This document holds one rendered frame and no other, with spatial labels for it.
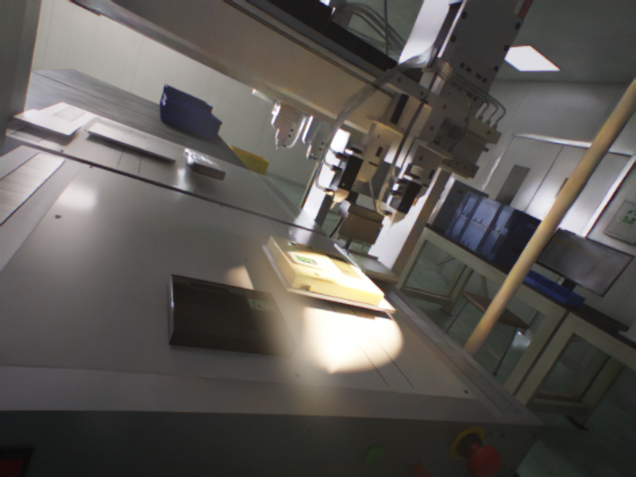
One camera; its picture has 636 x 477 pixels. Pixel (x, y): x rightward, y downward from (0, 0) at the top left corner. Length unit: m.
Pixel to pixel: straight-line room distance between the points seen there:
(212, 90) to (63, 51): 2.13
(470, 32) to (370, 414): 0.57
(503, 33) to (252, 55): 0.40
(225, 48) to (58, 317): 0.44
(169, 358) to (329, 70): 0.52
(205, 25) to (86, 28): 7.08
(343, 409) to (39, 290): 0.30
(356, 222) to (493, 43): 0.40
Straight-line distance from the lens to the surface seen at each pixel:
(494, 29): 0.75
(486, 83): 0.74
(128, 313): 0.43
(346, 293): 0.60
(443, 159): 0.70
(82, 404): 0.33
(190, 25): 0.67
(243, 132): 7.85
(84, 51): 7.73
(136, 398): 0.34
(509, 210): 3.28
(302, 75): 0.70
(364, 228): 0.87
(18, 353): 0.37
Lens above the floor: 1.08
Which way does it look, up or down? 15 degrees down
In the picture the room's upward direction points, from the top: 24 degrees clockwise
